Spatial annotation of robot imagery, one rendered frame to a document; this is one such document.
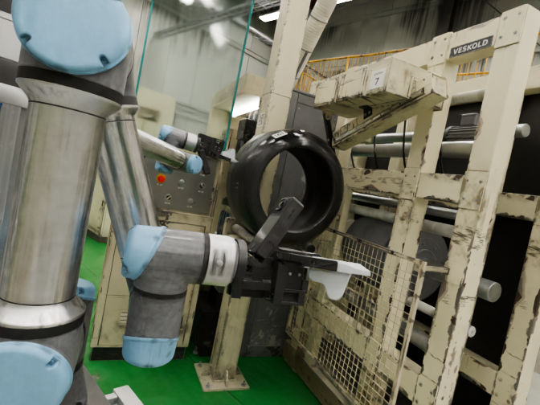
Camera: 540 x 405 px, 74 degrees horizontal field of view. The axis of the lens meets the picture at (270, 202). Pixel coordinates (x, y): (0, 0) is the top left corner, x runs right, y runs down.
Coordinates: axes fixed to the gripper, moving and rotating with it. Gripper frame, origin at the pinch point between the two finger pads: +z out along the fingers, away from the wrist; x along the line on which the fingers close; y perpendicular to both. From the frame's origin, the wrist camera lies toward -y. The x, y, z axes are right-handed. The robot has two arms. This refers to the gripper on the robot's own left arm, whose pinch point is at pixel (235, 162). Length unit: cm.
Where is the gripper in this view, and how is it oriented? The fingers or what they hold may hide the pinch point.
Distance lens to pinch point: 164.3
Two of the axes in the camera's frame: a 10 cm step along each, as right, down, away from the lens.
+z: 8.8, 2.6, 4.1
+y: 2.9, -9.6, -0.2
